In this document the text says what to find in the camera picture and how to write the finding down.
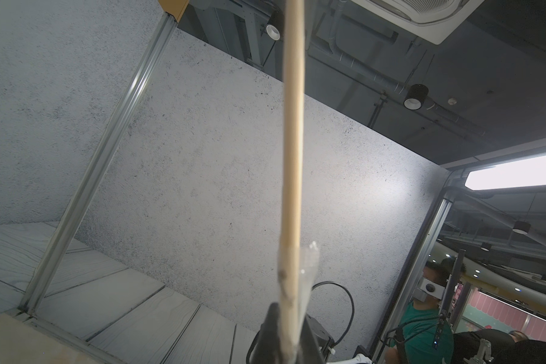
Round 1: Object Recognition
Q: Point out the person in green shirt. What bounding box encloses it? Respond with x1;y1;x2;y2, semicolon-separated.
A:
385;262;457;363

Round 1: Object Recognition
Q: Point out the aluminium frame post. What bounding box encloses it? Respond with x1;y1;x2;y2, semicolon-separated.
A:
366;183;453;359
18;13;177;315

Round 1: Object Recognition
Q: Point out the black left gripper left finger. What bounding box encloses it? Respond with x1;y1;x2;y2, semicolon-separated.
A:
251;303;280;364

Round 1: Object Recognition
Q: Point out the fluorescent ceiling light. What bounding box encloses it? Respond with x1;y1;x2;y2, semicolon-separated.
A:
465;154;546;190

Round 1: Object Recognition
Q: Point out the right aluminium frame post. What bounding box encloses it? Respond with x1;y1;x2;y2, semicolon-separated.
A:
366;183;453;359

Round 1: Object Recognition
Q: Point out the left aluminium frame post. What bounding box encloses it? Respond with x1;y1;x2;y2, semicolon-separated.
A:
18;13;177;315

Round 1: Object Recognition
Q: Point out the ceiling air conditioner unit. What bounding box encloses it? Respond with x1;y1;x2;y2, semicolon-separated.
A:
353;0;484;45

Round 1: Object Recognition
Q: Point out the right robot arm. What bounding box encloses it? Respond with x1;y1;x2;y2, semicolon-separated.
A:
244;305;336;363

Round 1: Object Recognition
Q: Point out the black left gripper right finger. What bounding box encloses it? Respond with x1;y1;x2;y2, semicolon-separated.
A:
297;318;324;364

